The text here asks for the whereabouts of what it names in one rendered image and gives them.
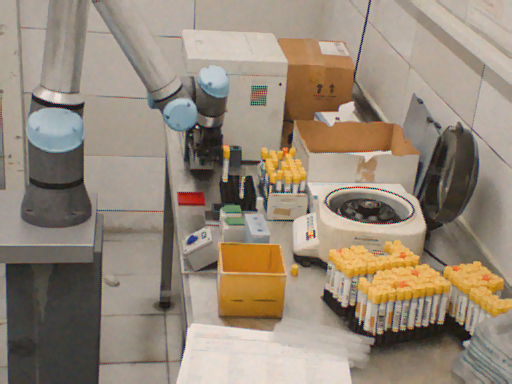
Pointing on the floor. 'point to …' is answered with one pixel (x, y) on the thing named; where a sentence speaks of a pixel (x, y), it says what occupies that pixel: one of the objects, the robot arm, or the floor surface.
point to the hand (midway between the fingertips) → (202, 160)
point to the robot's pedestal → (55, 320)
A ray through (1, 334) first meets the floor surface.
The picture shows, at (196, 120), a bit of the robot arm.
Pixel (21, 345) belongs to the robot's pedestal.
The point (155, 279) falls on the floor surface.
